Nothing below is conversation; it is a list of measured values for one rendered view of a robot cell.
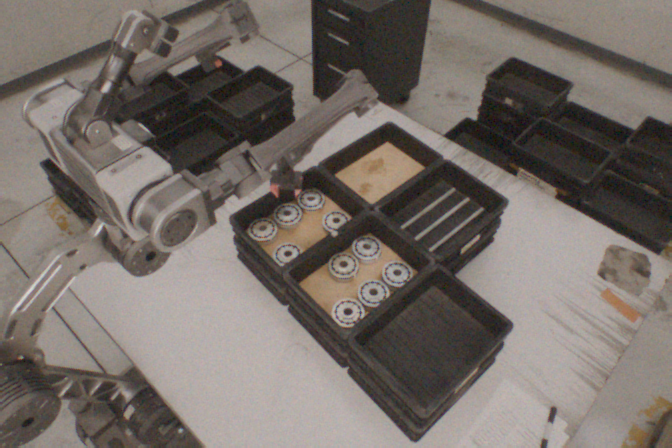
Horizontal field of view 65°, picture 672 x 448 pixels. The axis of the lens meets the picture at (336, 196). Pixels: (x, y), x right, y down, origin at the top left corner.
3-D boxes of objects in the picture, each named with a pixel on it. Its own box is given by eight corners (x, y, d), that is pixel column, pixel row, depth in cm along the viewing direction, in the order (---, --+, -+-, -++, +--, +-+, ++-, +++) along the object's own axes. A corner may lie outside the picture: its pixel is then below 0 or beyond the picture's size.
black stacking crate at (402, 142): (369, 230, 193) (371, 209, 185) (316, 186, 208) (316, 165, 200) (440, 179, 212) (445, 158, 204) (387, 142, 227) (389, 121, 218)
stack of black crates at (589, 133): (613, 176, 310) (638, 131, 285) (590, 203, 295) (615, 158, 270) (550, 144, 329) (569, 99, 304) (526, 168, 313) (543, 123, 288)
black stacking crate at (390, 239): (344, 356, 160) (345, 337, 152) (283, 293, 175) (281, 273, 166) (431, 282, 178) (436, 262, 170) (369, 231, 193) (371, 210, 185)
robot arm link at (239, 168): (213, 169, 117) (228, 189, 117) (249, 147, 122) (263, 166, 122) (204, 181, 125) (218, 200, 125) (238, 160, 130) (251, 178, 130)
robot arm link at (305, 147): (345, 73, 133) (371, 108, 134) (359, 66, 137) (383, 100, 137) (272, 145, 167) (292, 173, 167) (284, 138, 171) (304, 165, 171)
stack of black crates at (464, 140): (517, 177, 308) (528, 147, 291) (489, 205, 293) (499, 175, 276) (459, 145, 327) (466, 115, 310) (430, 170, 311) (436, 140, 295)
